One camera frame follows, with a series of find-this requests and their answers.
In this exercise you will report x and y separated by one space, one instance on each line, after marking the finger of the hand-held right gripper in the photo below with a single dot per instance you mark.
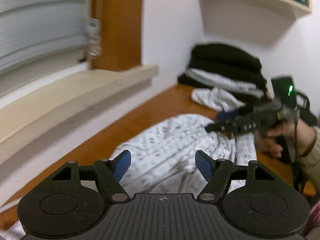
222 127
232 113

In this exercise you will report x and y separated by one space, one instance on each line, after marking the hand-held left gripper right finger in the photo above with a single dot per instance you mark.
202 163

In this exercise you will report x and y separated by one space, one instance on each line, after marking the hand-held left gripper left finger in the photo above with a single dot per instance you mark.
122 163

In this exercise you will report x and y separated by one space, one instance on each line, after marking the person's right forearm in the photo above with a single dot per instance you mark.
312 165

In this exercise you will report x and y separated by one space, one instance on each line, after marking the person's right hand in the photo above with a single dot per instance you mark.
306 135

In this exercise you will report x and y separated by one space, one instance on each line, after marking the grey folded garment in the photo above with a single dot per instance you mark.
207 76

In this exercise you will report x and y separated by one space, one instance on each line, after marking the beige window sill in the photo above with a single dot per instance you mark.
75 92

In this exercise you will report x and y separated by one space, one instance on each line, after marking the pink cloth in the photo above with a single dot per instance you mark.
316 215

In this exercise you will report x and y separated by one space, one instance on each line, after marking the white window blind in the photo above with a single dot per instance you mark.
37 30

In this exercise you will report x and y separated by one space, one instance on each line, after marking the beige wall shelf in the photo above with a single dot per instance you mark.
237 7

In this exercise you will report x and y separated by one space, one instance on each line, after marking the wooden window frame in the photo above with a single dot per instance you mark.
120 30

